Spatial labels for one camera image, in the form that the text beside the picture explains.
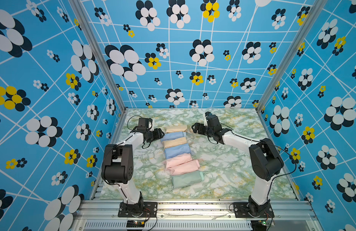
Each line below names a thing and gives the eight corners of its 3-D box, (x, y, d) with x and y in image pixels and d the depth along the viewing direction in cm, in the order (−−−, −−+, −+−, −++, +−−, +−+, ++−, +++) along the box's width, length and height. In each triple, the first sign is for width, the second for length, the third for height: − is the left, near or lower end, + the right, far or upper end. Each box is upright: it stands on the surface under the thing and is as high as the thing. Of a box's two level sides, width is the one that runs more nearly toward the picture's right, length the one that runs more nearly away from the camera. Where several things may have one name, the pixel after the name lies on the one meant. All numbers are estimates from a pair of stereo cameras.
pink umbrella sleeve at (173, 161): (167, 169, 89) (166, 167, 86) (165, 162, 92) (164, 159, 89) (192, 161, 92) (192, 158, 89) (189, 154, 95) (189, 151, 92)
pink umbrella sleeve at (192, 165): (170, 177, 86) (170, 175, 83) (168, 169, 89) (168, 167, 87) (200, 168, 89) (200, 166, 87) (197, 161, 92) (197, 159, 90)
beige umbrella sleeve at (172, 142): (163, 149, 98) (162, 147, 95) (162, 143, 101) (161, 140, 98) (187, 144, 100) (187, 141, 97) (185, 138, 103) (185, 135, 100)
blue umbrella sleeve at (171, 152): (165, 159, 93) (165, 156, 90) (164, 151, 97) (163, 149, 94) (190, 152, 96) (191, 150, 93) (188, 145, 99) (188, 143, 97)
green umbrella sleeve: (173, 189, 82) (172, 187, 79) (171, 178, 86) (171, 176, 83) (204, 182, 85) (205, 179, 81) (201, 171, 89) (202, 169, 85)
